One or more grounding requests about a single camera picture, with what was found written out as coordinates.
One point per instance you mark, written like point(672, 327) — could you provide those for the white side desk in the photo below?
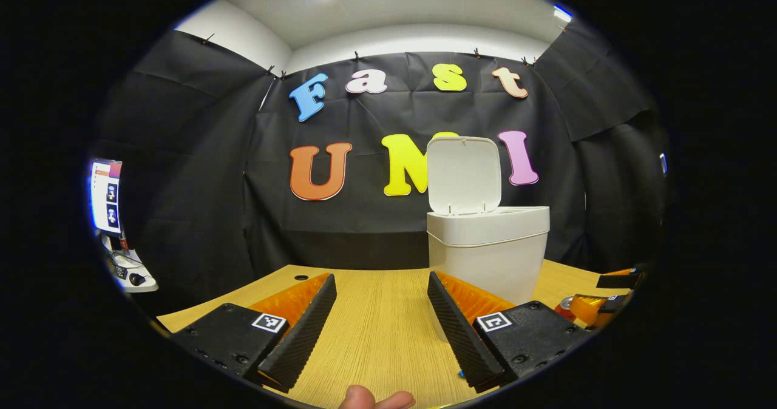
point(136, 281)

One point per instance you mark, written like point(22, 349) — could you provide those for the black computer mouse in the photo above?
point(137, 279)

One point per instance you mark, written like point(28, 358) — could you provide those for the white desktop garbage bin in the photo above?
point(485, 245)

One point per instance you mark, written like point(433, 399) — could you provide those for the computer monitor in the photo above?
point(106, 193)

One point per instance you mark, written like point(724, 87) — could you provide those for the black backdrop cloth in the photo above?
point(200, 172)

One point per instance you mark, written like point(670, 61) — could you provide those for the red pop can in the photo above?
point(565, 309)

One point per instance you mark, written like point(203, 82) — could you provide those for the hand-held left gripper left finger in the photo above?
point(300, 339)

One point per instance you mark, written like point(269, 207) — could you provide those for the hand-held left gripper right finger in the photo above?
point(458, 336)

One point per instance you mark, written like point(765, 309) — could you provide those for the wooden desktop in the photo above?
point(382, 324)

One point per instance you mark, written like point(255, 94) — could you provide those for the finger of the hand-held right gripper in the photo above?
point(592, 309)
point(619, 280)

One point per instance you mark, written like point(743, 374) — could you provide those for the small ceiling light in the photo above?
point(563, 13)

